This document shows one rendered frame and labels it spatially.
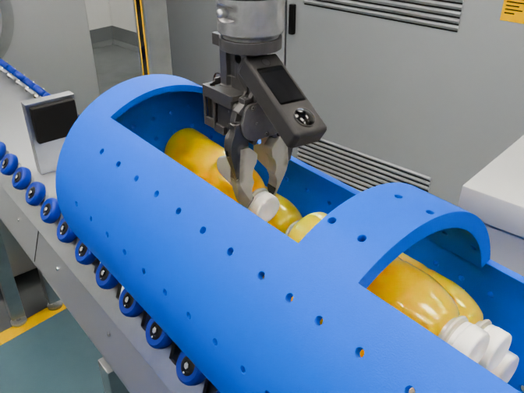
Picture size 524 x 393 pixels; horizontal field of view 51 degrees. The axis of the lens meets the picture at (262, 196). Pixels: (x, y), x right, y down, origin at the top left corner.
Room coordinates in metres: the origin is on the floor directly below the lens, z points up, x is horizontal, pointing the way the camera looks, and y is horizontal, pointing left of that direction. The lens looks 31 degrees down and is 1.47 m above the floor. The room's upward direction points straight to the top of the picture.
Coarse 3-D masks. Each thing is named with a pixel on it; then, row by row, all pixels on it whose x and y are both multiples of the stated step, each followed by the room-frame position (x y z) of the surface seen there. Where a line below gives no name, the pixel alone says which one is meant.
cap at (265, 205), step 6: (264, 192) 0.60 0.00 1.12; (258, 198) 0.59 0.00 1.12; (264, 198) 0.59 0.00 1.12; (270, 198) 0.59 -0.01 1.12; (276, 198) 0.60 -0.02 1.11; (252, 204) 0.59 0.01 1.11; (258, 204) 0.58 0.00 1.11; (264, 204) 0.58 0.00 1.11; (270, 204) 0.59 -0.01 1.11; (276, 204) 0.60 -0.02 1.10; (252, 210) 0.58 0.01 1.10; (258, 210) 0.58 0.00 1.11; (264, 210) 0.58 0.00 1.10; (270, 210) 0.59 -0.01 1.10; (276, 210) 0.60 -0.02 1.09; (258, 216) 0.58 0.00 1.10; (264, 216) 0.59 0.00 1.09; (270, 216) 0.59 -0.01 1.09
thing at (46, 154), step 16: (48, 96) 1.04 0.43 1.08; (64, 96) 1.05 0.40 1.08; (32, 112) 0.99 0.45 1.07; (48, 112) 1.01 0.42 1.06; (64, 112) 1.03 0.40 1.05; (32, 128) 1.00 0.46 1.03; (48, 128) 1.00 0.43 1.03; (64, 128) 1.02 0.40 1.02; (32, 144) 1.00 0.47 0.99; (48, 144) 1.01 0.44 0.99; (48, 160) 1.01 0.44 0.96
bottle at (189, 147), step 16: (192, 128) 0.74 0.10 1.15; (176, 144) 0.70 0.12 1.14; (192, 144) 0.69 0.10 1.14; (208, 144) 0.69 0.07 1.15; (176, 160) 0.69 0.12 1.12; (192, 160) 0.67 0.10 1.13; (208, 160) 0.65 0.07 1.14; (208, 176) 0.63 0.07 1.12; (256, 176) 0.62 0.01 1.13; (224, 192) 0.61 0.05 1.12; (256, 192) 0.60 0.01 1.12
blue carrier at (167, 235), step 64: (128, 128) 0.69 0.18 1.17; (64, 192) 0.60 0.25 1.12; (128, 192) 0.51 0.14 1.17; (192, 192) 0.46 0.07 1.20; (320, 192) 0.63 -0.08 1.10; (384, 192) 0.41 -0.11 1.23; (128, 256) 0.47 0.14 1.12; (192, 256) 0.40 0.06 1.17; (256, 256) 0.37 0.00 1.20; (320, 256) 0.34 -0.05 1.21; (384, 256) 0.33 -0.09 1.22; (448, 256) 0.48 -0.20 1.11; (192, 320) 0.37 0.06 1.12; (256, 320) 0.32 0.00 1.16; (384, 320) 0.28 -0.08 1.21; (512, 320) 0.41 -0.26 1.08; (256, 384) 0.30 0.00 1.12; (320, 384) 0.26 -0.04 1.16; (384, 384) 0.24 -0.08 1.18; (448, 384) 0.23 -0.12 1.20; (512, 384) 0.38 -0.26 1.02
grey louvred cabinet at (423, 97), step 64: (192, 0) 2.71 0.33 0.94; (320, 0) 2.19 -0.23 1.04; (384, 0) 2.00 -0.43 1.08; (448, 0) 1.84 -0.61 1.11; (512, 0) 1.71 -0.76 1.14; (192, 64) 2.73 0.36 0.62; (320, 64) 2.18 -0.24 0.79; (384, 64) 1.98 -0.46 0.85; (448, 64) 1.82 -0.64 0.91; (512, 64) 1.68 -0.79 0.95; (384, 128) 1.96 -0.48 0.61; (448, 128) 1.79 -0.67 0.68; (512, 128) 1.65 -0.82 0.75; (448, 192) 1.76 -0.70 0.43
